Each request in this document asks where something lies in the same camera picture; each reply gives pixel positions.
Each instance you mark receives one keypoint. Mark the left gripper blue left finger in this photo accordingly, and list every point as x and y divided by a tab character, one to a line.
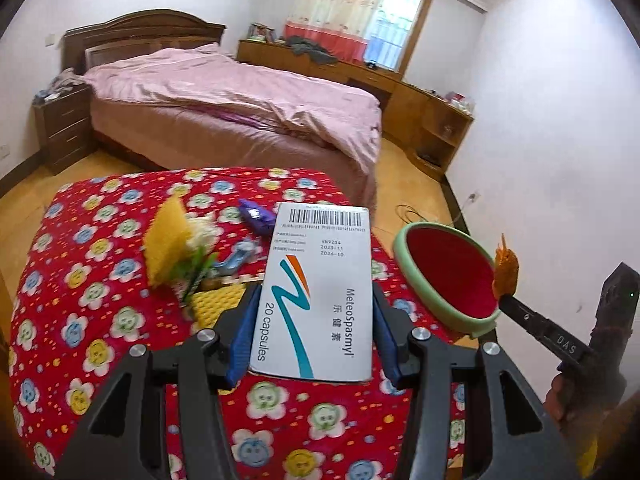
235	331

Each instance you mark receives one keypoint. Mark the white foam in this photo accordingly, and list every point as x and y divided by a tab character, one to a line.
204	234

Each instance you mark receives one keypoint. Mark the right hand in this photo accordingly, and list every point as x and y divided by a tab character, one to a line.
601	440

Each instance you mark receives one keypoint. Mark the yellow foam net piece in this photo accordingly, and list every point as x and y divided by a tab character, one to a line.
208	306

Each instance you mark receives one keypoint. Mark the bed with pink duvet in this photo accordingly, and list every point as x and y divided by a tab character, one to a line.
193	108

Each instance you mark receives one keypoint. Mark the white medicine box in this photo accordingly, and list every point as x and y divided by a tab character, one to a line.
315	314

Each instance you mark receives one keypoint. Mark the books on desk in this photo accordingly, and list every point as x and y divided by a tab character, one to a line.
261	33

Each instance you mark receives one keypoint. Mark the dark wooden headboard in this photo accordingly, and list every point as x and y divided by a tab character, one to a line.
146	24

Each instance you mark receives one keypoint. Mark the green wrapper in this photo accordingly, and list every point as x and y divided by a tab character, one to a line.
189	274

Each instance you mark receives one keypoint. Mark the window with bars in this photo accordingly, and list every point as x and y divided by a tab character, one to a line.
393	34

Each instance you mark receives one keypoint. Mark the red bin with green rim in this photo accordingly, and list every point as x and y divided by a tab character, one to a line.
451	274

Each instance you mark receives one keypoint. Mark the floral curtain with red hem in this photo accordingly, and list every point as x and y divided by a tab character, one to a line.
339	26

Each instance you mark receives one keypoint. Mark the dark wooden nightstand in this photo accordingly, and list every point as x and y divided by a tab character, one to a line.
64	128

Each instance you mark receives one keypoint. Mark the dark clothes on desk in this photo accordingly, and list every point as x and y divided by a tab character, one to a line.
304	46

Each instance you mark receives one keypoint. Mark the yellow foam net sheet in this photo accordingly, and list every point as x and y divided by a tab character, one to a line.
165	242

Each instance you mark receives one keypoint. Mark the purple wrapper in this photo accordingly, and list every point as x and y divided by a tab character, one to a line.
260	220

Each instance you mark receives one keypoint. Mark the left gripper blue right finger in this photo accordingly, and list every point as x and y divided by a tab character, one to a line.
391	331

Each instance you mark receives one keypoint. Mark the blue toothpaste tube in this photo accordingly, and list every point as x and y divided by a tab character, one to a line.
241	253

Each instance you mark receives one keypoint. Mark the orange plastic bag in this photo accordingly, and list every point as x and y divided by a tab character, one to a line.
506	270

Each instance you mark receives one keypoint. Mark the clothes on nightstand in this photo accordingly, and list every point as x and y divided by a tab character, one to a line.
67	81

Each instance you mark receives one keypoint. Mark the items on corner shelf top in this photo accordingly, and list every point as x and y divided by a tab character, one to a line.
460	102

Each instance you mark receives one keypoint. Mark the long wooden desk cabinet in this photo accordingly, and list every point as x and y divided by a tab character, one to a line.
426	127

